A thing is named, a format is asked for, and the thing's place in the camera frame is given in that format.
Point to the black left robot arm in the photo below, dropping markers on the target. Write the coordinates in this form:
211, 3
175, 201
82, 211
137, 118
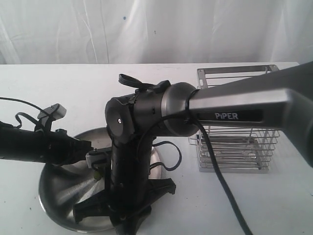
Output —
21, 145

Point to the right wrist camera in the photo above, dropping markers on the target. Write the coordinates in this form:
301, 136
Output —
100, 156

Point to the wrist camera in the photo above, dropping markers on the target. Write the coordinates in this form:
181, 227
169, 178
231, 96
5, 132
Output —
100, 156
48, 116

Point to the white backdrop curtain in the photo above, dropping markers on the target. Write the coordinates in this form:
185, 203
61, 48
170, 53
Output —
155, 31

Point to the green cucumber piece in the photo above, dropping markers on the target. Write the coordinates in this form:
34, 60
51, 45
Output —
97, 176

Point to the round stainless steel plate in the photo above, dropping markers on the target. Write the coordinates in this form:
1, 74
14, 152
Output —
61, 187

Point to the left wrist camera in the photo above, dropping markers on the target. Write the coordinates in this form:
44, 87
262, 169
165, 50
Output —
48, 116

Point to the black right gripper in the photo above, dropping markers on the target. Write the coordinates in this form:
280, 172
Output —
128, 193

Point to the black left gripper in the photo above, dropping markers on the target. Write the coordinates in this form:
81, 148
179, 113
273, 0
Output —
61, 149

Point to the steel wire utensil rack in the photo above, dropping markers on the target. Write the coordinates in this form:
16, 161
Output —
238, 149

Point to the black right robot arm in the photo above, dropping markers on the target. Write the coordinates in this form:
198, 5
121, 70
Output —
281, 99

